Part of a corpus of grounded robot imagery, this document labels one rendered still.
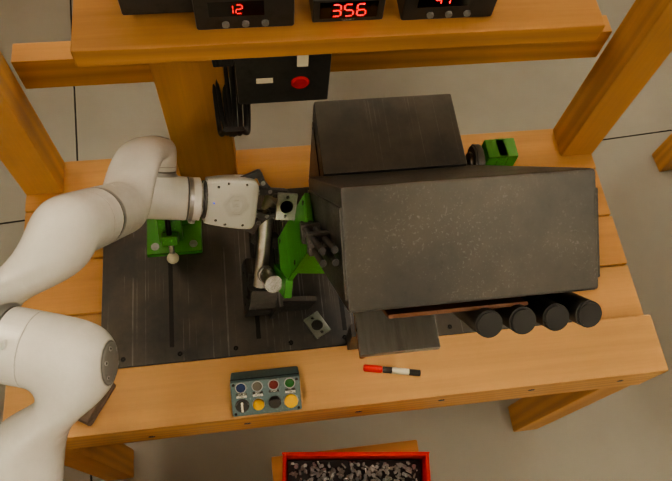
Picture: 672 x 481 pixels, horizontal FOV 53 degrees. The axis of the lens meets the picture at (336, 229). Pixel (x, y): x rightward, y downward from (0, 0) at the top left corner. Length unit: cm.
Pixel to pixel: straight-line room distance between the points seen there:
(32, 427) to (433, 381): 92
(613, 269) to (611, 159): 136
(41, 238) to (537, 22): 86
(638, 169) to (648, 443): 115
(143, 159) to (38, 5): 235
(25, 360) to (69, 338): 6
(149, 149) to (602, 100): 107
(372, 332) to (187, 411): 46
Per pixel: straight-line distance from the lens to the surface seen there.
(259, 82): 125
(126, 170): 117
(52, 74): 157
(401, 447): 164
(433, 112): 146
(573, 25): 128
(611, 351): 174
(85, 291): 169
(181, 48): 115
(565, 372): 168
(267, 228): 148
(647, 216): 308
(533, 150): 193
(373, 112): 144
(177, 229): 159
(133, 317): 162
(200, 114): 151
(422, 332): 136
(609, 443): 268
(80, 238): 93
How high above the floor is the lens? 241
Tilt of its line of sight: 64 degrees down
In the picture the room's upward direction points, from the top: 9 degrees clockwise
